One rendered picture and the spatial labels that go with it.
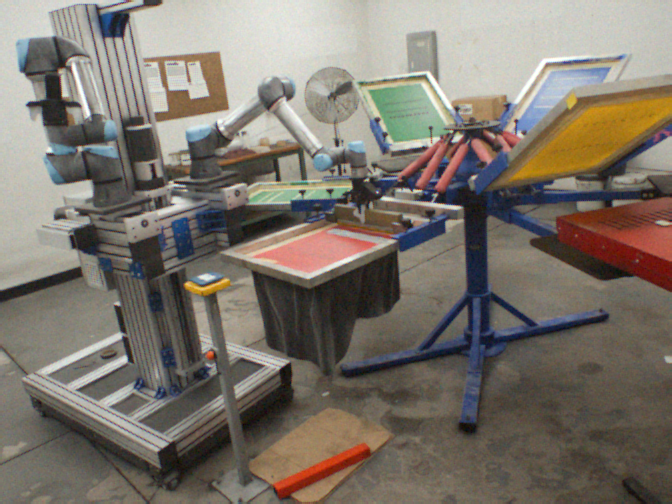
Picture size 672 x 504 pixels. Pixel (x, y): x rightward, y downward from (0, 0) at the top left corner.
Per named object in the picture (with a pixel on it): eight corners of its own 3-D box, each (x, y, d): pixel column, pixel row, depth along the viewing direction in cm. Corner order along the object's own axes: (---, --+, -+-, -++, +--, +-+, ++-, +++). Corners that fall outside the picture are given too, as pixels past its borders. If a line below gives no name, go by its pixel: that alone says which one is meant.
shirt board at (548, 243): (705, 277, 197) (707, 255, 195) (601, 299, 190) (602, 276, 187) (508, 199, 322) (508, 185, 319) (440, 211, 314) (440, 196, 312)
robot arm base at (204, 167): (183, 178, 271) (179, 157, 267) (208, 172, 282) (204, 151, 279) (204, 179, 261) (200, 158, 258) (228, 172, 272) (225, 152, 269)
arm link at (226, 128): (192, 134, 274) (274, 70, 247) (210, 129, 287) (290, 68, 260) (205, 156, 275) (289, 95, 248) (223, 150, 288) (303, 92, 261)
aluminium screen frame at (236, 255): (309, 288, 204) (308, 278, 203) (221, 260, 246) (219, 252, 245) (444, 229, 253) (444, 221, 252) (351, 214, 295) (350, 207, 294)
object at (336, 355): (332, 375, 229) (319, 276, 216) (326, 372, 232) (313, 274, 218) (407, 331, 258) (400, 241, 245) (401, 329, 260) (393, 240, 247)
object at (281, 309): (328, 378, 228) (315, 278, 214) (261, 347, 260) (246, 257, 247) (334, 375, 230) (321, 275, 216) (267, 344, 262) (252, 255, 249)
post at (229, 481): (239, 508, 238) (196, 295, 208) (211, 484, 254) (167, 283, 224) (280, 480, 252) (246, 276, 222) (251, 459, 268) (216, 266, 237)
